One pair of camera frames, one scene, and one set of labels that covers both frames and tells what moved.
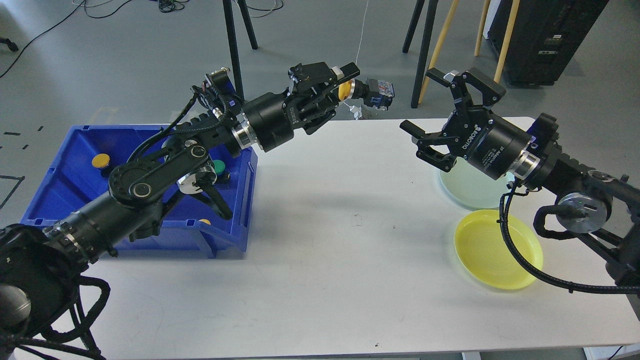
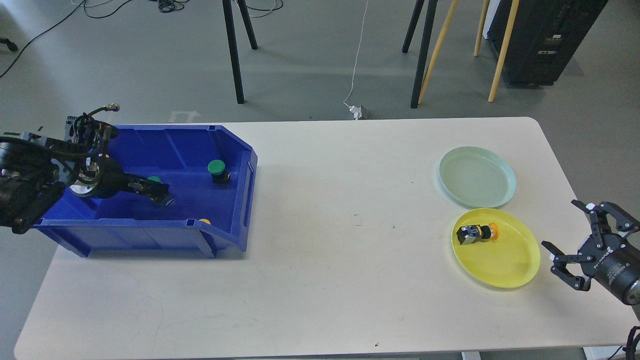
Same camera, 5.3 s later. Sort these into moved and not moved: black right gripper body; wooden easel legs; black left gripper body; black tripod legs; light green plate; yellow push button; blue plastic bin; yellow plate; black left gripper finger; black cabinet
Moved: yellow push button; black right gripper body; black left gripper body; black left gripper finger
Not moved: wooden easel legs; black tripod legs; yellow plate; black cabinet; light green plate; blue plastic bin
